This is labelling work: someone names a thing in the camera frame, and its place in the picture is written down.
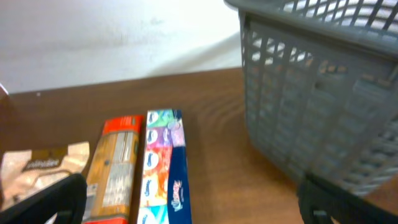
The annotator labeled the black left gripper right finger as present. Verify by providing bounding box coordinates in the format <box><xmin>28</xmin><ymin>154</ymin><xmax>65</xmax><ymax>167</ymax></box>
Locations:
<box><xmin>297</xmin><ymin>174</ymin><xmax>397</xmax><ymax>224</ymax></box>

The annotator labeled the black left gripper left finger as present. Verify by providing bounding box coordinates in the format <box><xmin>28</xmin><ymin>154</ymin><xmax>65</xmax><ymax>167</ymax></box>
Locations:
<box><xmin>1</xmin><ymin>173</ymin><xmax>87</xmax><ymax>224</ymax></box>

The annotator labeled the orange red pasta packet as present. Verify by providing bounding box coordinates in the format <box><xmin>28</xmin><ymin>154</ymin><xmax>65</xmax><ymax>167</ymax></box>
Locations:
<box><xmin>82</xmin><ymin>115</ymin><xmax>144</xmax><ymax>224</ymax></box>

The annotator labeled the Kleenex tissue multipack box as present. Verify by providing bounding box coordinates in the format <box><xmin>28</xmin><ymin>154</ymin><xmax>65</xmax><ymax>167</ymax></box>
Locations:
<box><xmin>136</xmin><ymin>109</ymin><xmax>193</xmax><ymax>224</ymax></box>

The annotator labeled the grey plastic basket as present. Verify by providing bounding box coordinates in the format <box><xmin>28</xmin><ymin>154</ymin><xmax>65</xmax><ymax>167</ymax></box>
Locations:
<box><xmin>226</xmin><ymin>0</ymin><xmax>397</xmax><ymax>196</ymax></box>

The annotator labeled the beige breadcrumb bag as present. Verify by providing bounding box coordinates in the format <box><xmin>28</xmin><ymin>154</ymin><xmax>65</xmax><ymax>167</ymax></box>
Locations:
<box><xmin>1</xmin><ymin>142</ymin><xmax>90</xmax><ymax>211</ymax></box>

